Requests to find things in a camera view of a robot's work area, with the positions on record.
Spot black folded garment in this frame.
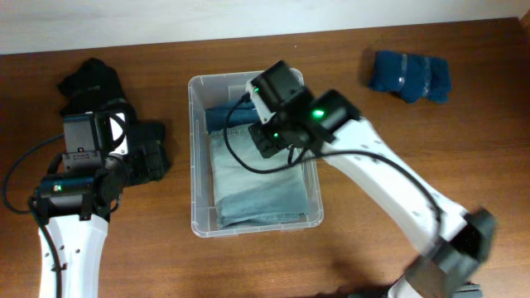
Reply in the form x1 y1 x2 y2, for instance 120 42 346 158
58 58 171 186

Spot teal taped cloth bundle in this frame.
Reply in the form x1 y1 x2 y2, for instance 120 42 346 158
369 50 452 103

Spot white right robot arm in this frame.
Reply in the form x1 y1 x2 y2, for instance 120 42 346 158
249 87 496 298

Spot dark blue jeans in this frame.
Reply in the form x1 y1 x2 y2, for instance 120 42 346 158
205 101 259 133

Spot light blue jeans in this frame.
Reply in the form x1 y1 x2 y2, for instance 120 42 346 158
210 124 308 228

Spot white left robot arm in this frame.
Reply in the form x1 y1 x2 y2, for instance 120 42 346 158
28 137 169 297

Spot clear plastic storage bin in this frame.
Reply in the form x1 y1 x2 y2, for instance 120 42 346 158
188 70 325 238

